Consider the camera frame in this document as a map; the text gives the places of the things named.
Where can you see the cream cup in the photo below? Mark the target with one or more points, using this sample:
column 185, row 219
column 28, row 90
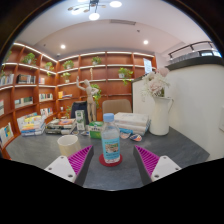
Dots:
column 69, row 145

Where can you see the dark chair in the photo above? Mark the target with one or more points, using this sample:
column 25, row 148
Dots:
column 79, row 108

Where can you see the brown wooden shelf unit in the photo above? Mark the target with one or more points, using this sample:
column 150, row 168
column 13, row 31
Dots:
column 106, row 83

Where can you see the wooden artist mannequin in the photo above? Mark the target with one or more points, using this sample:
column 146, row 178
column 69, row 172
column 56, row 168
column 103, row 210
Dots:
column 89, row 96

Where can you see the green and white box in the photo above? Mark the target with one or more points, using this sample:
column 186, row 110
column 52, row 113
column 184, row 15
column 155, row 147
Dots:
column 95, row 130

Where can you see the clear blue-capped water bottle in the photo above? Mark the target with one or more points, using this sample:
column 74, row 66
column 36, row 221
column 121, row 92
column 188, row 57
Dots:
column 110, row 143

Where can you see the dark magazine stack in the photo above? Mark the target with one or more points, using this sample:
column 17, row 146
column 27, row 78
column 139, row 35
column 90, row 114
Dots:
column 60, row 126

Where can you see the upright green and white carton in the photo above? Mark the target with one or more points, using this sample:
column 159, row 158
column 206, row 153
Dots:
column 80, row 120

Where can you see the black ceiling track rail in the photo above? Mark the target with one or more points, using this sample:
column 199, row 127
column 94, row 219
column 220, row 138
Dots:
column 191, row 48

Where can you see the tan upholstered chair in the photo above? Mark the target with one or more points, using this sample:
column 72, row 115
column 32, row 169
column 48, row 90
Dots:
column 116, row 106

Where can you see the pink and white flower bouquet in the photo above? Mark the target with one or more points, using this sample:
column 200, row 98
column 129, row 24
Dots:
column 155, row 85

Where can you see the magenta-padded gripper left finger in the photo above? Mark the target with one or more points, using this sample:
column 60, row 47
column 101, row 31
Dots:
column 80, row 160

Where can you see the colourful book stack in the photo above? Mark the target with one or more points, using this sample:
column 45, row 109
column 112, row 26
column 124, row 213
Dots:
column 31, row 126

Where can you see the white jug vase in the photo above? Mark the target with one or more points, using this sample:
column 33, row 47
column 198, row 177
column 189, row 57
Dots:
column 160, row 118

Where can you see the small snack packet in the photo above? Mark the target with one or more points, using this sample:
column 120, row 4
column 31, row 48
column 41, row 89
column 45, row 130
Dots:
column 124, row 135
column 135, row 137
column 85, row 133

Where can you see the ceiling air vent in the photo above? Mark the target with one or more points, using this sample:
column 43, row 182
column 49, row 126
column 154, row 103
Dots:
column 123, row 22

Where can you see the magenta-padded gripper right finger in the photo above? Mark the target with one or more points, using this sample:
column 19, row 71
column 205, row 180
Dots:
column 150, row 161

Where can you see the window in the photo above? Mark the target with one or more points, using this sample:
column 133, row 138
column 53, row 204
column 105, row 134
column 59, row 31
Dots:
column 211, row 53

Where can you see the ceiling chandelier with round lamps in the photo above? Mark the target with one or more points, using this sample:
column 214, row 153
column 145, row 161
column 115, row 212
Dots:
column 95, row 8

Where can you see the round recessed ceiling light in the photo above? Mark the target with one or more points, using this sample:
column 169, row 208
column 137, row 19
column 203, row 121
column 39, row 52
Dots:
column 62, row 46
column 145, row 42

